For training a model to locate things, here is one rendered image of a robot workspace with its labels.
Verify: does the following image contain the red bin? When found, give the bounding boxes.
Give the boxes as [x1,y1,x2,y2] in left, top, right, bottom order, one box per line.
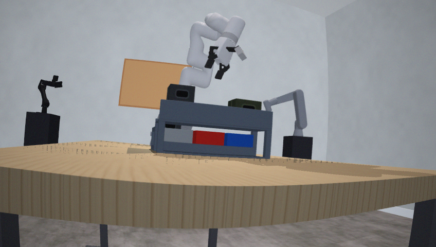
[192,130,225,146]

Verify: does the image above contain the blue open bin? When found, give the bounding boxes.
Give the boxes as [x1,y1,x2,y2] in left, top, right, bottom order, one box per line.
[224,133,253,147]

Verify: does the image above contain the olive green tool case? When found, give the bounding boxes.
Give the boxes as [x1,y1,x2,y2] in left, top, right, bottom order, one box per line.
[228,98,262,110]

